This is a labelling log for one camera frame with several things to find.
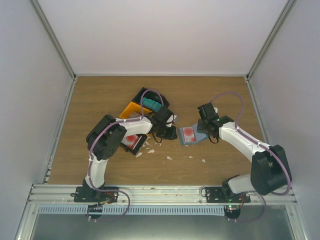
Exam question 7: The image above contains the blue leather card holder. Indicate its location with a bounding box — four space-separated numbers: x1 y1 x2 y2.
178 123 208 146

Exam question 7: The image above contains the red circle chip card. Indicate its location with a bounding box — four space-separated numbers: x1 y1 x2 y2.
179 126 196 145

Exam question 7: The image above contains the black three-compartment card tray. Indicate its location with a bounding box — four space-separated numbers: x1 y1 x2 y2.
119 86 171 156

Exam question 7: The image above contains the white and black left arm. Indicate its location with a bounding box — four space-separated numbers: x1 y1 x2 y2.
85 106 178 202

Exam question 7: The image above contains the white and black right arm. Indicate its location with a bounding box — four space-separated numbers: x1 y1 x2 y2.
197 102 292 203

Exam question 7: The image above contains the red and white card stack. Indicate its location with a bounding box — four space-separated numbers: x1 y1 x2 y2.
121 135 141 149

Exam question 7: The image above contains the orange middle tray bin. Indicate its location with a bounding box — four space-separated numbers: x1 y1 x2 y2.
119 101 152 137

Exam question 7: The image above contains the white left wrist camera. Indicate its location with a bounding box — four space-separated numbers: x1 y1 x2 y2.
166 114 178 124

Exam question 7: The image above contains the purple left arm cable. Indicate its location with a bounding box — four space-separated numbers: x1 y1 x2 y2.
86 88 166 223

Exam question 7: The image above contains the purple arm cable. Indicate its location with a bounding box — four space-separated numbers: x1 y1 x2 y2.
86 88 166 223
208 91 293 223

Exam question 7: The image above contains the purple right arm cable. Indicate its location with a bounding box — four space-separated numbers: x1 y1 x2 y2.
208 91 293 223

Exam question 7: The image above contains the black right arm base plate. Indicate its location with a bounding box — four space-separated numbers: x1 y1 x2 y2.
201 186 251 204

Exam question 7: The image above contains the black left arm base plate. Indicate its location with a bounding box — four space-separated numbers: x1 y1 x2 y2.
70 185 119 204

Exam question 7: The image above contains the aluminium front frame rail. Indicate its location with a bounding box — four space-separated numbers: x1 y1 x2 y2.
29 184 297 204

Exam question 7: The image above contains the grey slotted cable duct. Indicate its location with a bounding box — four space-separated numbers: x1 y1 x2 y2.
38 204 225 216

